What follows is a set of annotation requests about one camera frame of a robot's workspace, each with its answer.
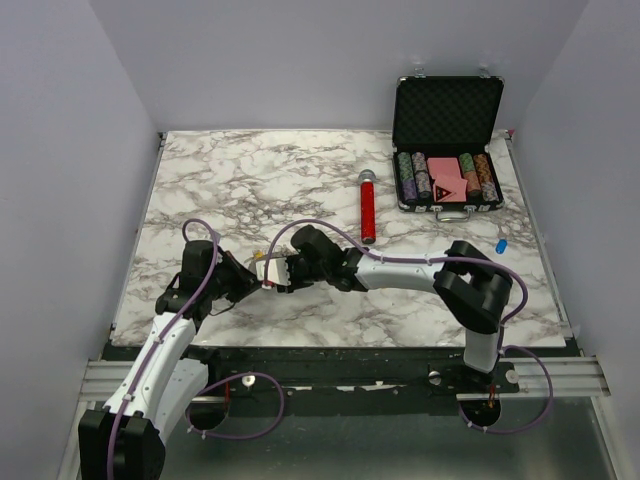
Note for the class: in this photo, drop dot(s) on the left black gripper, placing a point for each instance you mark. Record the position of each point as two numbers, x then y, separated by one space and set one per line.
246 280

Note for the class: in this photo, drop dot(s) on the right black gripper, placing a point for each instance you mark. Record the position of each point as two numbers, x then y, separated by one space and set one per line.
294 286

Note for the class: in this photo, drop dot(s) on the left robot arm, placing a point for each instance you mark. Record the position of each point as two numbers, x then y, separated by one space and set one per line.
126 438

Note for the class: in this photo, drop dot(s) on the red glitter microphone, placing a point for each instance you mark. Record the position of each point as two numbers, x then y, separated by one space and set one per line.
366 180

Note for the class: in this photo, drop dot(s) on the pink playing cards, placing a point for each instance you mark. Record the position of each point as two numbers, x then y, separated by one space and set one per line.
445 175

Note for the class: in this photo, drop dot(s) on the black poker chip case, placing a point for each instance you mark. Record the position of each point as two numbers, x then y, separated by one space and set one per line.
445 117

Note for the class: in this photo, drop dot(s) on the blue capped key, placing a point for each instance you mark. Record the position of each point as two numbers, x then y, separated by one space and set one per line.
501 246

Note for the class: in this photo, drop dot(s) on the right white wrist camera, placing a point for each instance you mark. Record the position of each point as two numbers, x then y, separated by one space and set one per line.
272 273

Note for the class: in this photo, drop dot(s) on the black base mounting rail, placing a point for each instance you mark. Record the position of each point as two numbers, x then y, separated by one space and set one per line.
259 382

